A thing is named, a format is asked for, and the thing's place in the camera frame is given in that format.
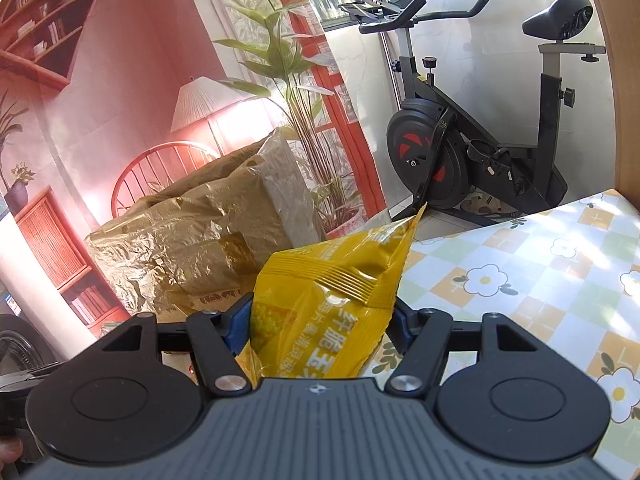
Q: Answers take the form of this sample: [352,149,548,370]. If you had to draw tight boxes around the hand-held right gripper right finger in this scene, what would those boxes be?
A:
[385,300,543,395]

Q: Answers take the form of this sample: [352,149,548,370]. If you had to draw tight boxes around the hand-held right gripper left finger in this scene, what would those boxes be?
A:
[97,291,255,395]

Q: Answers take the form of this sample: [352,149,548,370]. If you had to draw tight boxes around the yellow snack bag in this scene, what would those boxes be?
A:
[235,203,428,381]

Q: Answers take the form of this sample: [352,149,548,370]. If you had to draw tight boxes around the cardboard box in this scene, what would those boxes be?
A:
[85,127,323,342]

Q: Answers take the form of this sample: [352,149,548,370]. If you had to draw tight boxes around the dark round wheel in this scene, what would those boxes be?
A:
[0,314,68,377]

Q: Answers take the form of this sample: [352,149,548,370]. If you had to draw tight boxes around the floral checked tablecloth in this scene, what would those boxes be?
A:
[360,187,640,466]

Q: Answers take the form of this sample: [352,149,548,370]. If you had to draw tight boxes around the black exercise bike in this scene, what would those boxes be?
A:
[337,0,608,226]

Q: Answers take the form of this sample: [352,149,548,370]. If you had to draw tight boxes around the wooden board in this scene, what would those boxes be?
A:
[582,0,640,197]

